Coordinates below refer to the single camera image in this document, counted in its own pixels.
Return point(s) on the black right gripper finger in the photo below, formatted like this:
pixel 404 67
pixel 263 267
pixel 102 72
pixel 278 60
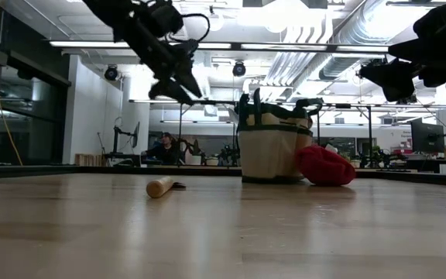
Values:
pixel 432 52
pixel 395 79

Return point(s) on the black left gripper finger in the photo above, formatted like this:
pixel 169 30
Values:
pixel 172 89
pixel 190 79

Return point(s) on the cream green gardening bag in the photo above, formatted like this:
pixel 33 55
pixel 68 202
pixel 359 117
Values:
pixel 265 155

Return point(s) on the red gardening glove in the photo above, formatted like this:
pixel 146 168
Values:
pixel 323 168

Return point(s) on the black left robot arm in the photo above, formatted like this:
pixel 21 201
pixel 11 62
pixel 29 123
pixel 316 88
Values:
pixel 130 19

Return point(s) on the black round spotlight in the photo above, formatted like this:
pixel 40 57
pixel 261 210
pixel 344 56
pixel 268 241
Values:
pixel 111 73
pixel 239 69

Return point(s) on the monitor on black stand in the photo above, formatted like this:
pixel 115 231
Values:
pixel 136 135

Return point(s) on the person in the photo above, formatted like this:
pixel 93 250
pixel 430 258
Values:
pixel 165 149

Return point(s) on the black desk monitor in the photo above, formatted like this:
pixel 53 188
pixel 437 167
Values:
pixel 426 137

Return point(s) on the long ceiling light strip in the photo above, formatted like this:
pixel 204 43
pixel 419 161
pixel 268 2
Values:
pixel 91 44

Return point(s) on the small background potted plants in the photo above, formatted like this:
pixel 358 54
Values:
pixel 378 155

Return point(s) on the black background desk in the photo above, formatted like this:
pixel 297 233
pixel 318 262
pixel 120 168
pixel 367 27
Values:
pixel 432 162

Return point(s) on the wooden crate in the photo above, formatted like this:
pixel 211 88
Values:
pixel 87 160

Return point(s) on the silver ventilation duct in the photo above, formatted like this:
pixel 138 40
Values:
pixel 339 66

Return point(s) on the black metal rack frame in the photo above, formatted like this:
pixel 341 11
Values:
pixel 369 131

